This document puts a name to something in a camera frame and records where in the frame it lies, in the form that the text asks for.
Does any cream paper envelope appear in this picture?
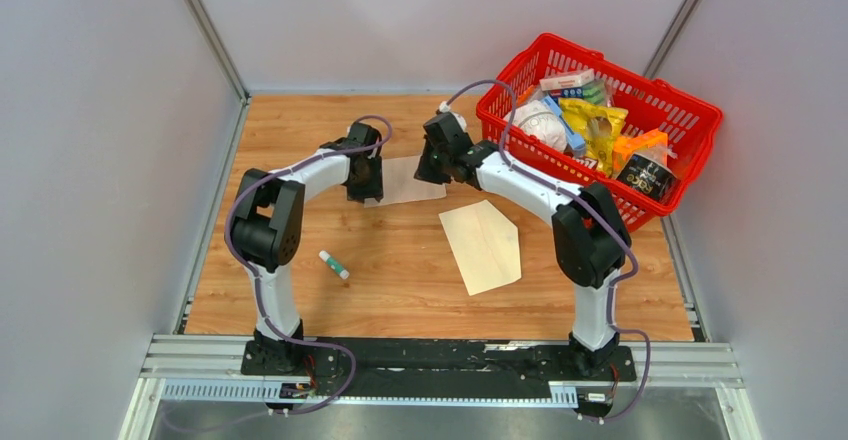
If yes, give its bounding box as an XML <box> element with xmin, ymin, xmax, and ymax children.
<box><xmin>439</xmin><ymin>200</ymin><xmax>522</xmax><ymax>296</ymax></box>

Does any red plastic shopping basket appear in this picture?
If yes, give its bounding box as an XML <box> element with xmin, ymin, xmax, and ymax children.
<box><xmin>476</xmin><ymin>33</ymin><xmax>723</xmax><ymax>231</ymax></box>

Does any white paper letter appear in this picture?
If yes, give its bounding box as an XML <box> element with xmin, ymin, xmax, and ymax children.
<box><xmin>364</xmin><ymin>156</ymin><xmax>447</xmax><ymax>208</ymax></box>

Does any green blue packet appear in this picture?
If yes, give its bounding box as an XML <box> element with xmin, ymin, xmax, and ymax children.
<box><xmin>548</xmin><ymin>79</ymin><xmax>613</xmax><ymax>107</ymax></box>

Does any white round pouch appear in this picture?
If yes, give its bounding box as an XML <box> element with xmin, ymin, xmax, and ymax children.
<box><xmin>513</xmin><ymin>100</ymin><xmax>569</xmax><ymax>152</ymax></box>

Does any blue flat package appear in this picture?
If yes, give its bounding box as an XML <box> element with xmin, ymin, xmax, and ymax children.
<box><xmin>542</xmin><ymin>96</ymin><xmax>587</xmax><ymax>158</ymax></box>

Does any green white glue stick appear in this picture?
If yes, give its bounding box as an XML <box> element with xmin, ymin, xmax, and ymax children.
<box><xmin>319</xmin><ymin>250</ymin><xmax>350</xmax><ymax>280</ymax></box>

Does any black round can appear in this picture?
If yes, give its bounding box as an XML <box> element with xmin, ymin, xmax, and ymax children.
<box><xmin>616</xmin><ymin>154</ymin><xmax>678</xmax><ymax>202</ymax></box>

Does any aluminium frame rail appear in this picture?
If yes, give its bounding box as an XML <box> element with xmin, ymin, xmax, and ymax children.
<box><xmin>119</xmin><ymin>334</ymin><xmax>762</xmax><ymax>439</ymax></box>

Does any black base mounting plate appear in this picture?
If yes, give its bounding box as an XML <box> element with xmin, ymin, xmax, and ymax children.
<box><xmin>240</xmin><ymin>335</ymin><xmax>638</xmax><ymax>409</ymax></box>

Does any white red box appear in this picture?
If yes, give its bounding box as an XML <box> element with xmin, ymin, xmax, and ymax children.
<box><xmin>539</xmin><ymin>69</ymin><xmax>595</xmax><ymax>91</ymax></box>

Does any yellow snack bag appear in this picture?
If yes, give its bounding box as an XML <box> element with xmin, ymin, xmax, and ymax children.
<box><xmin>559</xmin><ymin>98</ymin><xmax>629</xmax><ymax>176</ymax></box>

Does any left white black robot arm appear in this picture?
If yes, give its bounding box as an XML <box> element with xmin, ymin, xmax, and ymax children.
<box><xmin>225</xmin><ymin>118</ymin><xmax>392</xmax><ymax>375</ymax></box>

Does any orange package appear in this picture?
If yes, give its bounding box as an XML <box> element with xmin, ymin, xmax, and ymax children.
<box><xmin>612</xmin><ymin>129</ymin><xmax>673</xmax><ymax>175</ymax></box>

